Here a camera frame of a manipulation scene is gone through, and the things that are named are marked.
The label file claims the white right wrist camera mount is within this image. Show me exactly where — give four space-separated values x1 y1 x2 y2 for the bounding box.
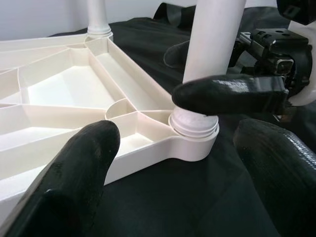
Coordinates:
276 0 316 107

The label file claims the white plastic table top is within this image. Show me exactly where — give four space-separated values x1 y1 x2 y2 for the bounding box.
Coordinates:
0 32 220 205

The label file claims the white plastic table leg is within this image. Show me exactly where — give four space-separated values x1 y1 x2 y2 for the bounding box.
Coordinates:
169 0 247 139
86 0 114 40

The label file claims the black fabric table cover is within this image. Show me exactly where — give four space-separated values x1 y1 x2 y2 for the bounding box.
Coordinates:
49 0 316 237

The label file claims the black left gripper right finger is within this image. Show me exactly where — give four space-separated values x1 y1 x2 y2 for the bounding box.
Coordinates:
233 118 316 237

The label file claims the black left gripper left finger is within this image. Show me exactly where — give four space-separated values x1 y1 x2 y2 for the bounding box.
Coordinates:
0 120 121 237

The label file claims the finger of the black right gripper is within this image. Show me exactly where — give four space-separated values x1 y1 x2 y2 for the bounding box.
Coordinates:
163 40 191 69
171 74 289 116

